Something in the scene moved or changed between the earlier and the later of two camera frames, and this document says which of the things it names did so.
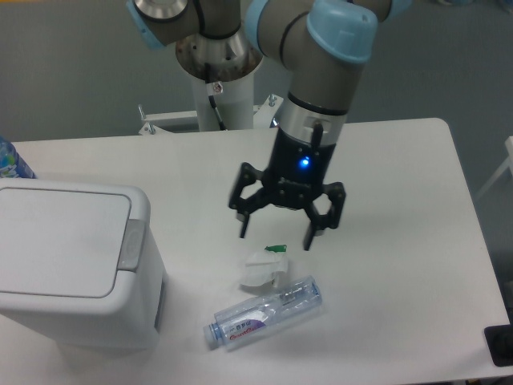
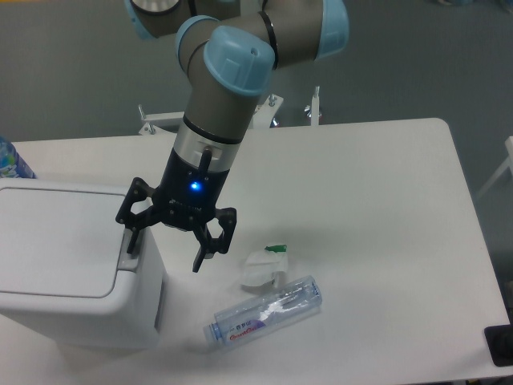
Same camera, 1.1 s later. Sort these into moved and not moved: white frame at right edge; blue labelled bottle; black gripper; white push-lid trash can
Moved: black gripper
Not moved: white frame at right edge; blue labelled bottle; white push-lid trash can
